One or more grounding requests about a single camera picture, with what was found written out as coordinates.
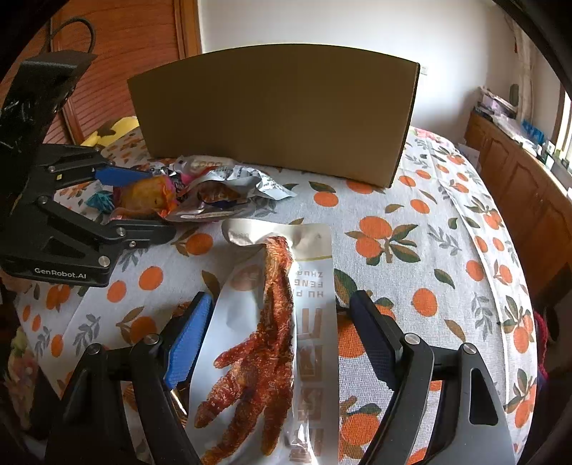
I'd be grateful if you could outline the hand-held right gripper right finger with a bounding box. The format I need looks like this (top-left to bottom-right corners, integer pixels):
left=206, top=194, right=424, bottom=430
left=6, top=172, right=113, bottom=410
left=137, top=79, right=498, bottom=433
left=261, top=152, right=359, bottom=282
left=349, top=290, right=518, bottom=465

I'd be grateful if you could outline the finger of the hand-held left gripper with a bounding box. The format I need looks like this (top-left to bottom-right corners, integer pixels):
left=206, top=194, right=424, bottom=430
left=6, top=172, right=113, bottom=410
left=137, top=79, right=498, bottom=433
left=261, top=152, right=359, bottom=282
left=38, top=144, right=156, bottom=189
left=26, top=196, right=177, bottom=270

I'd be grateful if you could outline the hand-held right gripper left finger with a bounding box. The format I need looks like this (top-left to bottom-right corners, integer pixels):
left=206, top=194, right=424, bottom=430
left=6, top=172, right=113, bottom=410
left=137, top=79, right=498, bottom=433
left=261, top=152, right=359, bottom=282
left=45, top=290, right=214, bottom=465

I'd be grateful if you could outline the orange snack packet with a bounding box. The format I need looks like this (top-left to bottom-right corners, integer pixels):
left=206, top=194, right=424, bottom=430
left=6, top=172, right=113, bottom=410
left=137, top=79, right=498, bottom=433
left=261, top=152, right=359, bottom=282
left=113, top=175, right=180, bottom=221

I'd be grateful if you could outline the white chicken feet snack packet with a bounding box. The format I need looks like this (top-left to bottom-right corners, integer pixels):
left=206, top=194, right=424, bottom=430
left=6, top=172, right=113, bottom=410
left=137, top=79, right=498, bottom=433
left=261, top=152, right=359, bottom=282
left=184, top=217, right=341, bottom=465

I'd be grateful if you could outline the brown cardboard box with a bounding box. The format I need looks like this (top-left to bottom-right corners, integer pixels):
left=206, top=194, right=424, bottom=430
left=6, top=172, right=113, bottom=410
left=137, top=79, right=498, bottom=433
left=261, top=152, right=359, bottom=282
left=127, top=45, right=421, bottom=189

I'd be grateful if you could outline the teal snack packet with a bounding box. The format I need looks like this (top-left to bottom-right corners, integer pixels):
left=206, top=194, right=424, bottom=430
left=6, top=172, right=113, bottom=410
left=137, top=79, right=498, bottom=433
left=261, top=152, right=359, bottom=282
left=86, top=190, right=113, bottom=212

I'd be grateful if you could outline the yellow plush toy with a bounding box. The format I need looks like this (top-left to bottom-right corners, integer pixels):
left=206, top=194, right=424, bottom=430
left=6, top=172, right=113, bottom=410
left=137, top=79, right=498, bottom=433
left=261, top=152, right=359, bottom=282
left=82, top=115, right=140, bottom=147

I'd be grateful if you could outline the brown silver snack packet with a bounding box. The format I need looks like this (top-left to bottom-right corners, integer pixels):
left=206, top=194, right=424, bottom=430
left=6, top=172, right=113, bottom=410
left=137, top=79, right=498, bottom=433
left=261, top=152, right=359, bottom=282
left=167, top=182, right=252, bottom=223

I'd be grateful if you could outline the white pink snack packet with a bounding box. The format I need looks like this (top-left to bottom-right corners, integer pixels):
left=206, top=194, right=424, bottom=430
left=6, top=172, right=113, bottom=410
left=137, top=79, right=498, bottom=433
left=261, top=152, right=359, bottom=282
left=173, top=155, right=238, bottom=174

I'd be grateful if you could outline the orange fruit print bedsheet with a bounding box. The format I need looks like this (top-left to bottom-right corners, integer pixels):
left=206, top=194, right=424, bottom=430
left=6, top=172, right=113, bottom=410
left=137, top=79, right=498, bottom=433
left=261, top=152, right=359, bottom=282
left=13, top=125, right=539, bottom=465

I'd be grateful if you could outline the crumpled silver snack packet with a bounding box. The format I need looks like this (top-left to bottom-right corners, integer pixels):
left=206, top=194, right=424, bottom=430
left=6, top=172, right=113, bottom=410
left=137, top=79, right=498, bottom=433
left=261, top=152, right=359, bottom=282
left=197, top=165, right=299, bottom=203

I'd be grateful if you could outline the wooden wardrobe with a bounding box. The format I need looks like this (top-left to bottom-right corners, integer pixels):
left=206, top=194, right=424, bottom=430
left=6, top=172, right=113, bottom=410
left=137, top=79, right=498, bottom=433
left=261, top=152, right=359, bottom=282
left=42, top=0, right=203, bottom=146

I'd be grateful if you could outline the dark red cloth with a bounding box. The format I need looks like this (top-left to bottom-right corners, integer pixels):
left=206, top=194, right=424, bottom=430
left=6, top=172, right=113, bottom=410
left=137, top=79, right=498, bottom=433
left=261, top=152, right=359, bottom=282
left=531, top=308, right=552, bottom=382

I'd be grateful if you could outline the wooden window cabinet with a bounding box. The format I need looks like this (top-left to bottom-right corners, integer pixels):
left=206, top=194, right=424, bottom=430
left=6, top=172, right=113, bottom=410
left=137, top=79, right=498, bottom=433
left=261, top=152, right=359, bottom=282
left=464, top=109, right=572, bottom=314

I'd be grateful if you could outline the pile of boxes and papers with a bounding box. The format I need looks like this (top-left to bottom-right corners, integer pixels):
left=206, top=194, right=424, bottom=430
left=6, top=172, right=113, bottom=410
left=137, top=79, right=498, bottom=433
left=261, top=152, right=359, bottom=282
left=473, top=84, right=572, bottom=180

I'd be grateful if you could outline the window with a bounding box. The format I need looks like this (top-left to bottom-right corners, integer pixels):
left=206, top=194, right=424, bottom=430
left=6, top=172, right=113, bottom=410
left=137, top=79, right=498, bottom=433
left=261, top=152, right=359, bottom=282
left=553, top=83, right=572, bottom=162

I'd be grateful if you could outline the patterned curtain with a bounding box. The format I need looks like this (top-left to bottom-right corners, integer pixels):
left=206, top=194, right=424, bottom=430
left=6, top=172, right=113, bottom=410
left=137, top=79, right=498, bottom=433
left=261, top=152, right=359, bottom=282
left=508, top=20, right=538, bottom=131

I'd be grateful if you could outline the black cable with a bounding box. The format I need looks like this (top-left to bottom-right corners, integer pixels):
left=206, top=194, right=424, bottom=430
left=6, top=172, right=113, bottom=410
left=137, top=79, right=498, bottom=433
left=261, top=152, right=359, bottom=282
left=48, top=17, right=98, bottom=55

